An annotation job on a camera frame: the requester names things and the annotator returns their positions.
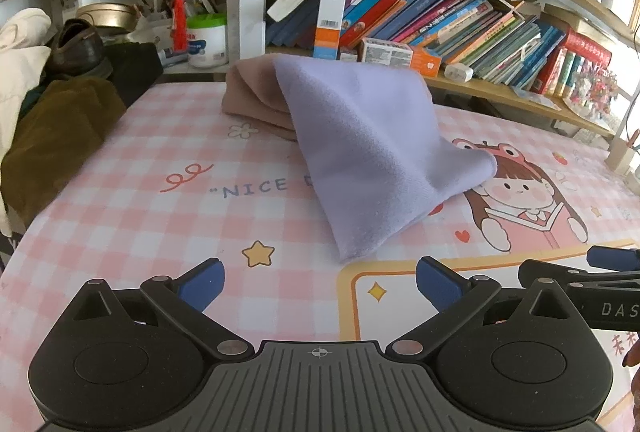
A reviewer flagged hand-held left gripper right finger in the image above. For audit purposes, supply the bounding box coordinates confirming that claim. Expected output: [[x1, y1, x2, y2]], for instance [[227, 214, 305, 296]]
[[387, 256, 576, 360]]

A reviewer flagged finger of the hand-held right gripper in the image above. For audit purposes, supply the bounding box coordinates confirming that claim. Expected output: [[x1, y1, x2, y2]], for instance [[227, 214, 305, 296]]
[[586, 246, 640, 271], [518, 259, 593, 295]]

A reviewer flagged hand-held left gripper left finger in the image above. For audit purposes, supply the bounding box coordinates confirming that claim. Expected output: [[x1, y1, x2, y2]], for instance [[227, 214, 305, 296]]
[[66, 257, 254, 361]]

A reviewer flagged lavender cloth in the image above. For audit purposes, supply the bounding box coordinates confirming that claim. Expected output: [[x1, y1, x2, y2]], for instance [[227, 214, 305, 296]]
[[273, 54, 499, 263]]

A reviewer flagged person's right hand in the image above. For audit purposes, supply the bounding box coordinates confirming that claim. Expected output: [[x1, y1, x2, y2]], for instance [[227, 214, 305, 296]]
[[622, 343, 640, 419]]

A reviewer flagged pink checked cartoon tablecloth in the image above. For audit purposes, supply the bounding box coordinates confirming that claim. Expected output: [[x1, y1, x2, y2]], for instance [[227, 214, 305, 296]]
[[0, 82, 640, 432]]

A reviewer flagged beige pen holder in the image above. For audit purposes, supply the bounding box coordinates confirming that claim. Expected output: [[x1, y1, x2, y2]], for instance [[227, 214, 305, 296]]
[[606, 129, 640, 173]]

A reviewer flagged white power adapter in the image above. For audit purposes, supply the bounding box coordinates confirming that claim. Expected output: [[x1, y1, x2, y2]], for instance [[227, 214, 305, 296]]
[[444, 63, 474, 84]]

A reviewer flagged small orange white box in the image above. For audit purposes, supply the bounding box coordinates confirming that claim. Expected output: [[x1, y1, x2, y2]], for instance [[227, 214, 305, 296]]
[[360, 37, 443, 75]]

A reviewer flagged white jar green lid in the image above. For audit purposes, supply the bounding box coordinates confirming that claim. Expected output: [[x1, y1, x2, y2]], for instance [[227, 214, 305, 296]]
[[186, 13, 228, 70]]

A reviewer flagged red bottle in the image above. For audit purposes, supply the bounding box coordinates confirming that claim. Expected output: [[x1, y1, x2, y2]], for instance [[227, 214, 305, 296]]
[[169, 0, 190, 53]]

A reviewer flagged brown leather shoe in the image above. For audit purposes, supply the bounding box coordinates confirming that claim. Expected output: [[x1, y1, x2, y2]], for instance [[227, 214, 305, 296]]
[[50, 18, 113, 78]]

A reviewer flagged row of colourful books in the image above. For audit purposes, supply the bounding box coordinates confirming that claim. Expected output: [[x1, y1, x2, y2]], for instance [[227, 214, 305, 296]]
[[265, 0, 614, 98]]

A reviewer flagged brass bowl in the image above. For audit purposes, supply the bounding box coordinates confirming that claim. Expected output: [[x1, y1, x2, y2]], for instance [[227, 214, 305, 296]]
[[75, 3, 138, 33]]

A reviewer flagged tall orange white box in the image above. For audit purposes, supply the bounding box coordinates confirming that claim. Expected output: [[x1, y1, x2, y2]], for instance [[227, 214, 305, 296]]
[[314, 0, 349, 60]]

